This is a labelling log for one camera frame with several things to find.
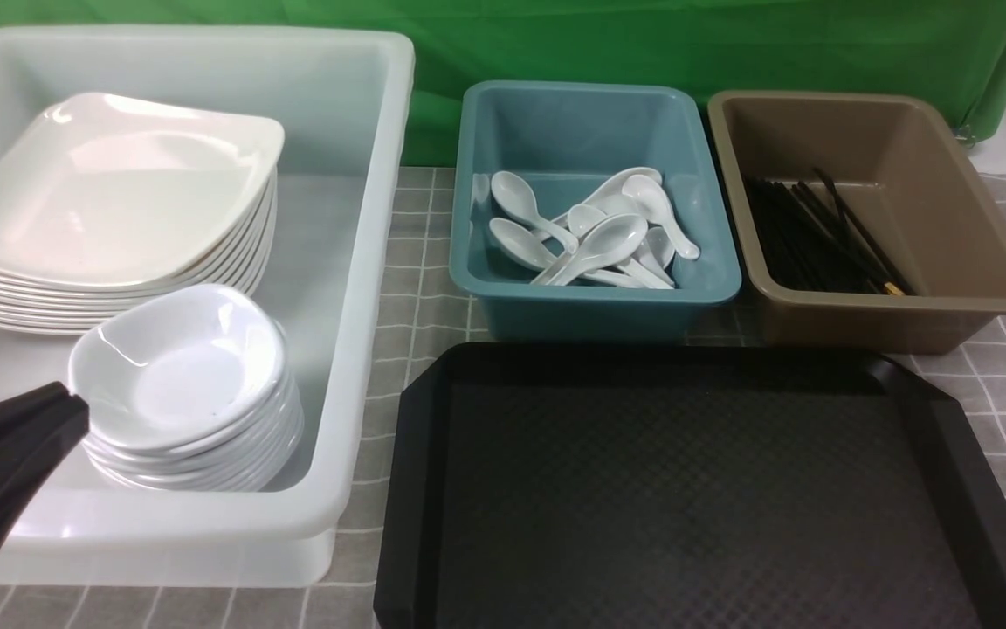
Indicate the large white square plate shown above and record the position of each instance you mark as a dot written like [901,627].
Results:
[103,190]

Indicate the white ceramic soup spoon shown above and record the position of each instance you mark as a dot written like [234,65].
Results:
[517,199]

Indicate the stack of small white dishes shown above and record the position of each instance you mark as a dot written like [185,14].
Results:
[191,391]

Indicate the stack of white square plates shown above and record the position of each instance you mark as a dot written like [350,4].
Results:
[240,262]

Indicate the large white plastic tub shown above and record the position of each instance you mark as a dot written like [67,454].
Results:
[342,98]

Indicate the black plastic serving tray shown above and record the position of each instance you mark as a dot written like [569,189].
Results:
[616,486]

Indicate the teal plastic bin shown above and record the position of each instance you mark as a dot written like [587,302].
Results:
[566,140]

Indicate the pile of white soup spoons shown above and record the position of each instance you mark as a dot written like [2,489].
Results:
[628,237]

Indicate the bundle of black chopsticks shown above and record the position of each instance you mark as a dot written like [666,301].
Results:
[818,244]

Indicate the brown plastic bin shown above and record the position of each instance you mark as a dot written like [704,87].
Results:
[910,182]

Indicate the grey checkered tablecloth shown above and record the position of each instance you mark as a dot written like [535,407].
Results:
[420,314]

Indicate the green backdrop cloth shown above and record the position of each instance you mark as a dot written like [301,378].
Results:
[950,54]

